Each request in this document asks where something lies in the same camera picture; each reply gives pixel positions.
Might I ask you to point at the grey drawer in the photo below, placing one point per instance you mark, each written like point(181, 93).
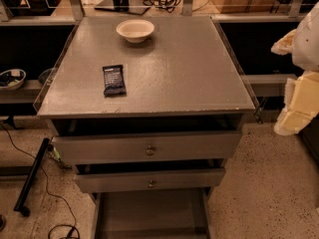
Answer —
point(150, 180)
point(140, 147)
point(155, 214)

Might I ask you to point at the grey top drawer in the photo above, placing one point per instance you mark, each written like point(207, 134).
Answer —
point(140, 147)

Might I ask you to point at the black bar on floor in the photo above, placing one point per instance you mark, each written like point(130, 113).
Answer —
point(20, 203)

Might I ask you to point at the grey bench rail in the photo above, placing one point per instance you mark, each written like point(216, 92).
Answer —
point(268, 85)

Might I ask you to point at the dark blue rxbar wrapper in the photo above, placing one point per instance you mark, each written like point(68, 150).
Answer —
point(114, 81)

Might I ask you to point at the grey bottom drawer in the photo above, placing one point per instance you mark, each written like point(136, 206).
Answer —
point(155, 214)

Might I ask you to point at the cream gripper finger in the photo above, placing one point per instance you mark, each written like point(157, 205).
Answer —
point(301, 104)
point(284, 45)

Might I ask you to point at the grey middle drawer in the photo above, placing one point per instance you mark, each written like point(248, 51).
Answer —
point(150, 180)

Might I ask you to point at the white paper bowl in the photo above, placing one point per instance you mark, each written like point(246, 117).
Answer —
point(135, 31)

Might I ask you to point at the grey drawer cabinet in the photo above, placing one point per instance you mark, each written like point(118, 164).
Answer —
point(182, 78)

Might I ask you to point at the black monitor stand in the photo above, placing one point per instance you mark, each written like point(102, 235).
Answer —
point(134, 7)

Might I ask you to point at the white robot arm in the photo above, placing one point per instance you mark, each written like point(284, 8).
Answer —
point(305, 54)

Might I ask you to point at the white bowl with items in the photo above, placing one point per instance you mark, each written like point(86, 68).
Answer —
point(12, 79)

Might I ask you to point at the dark shoe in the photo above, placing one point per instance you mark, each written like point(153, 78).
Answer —
point(2, 222)

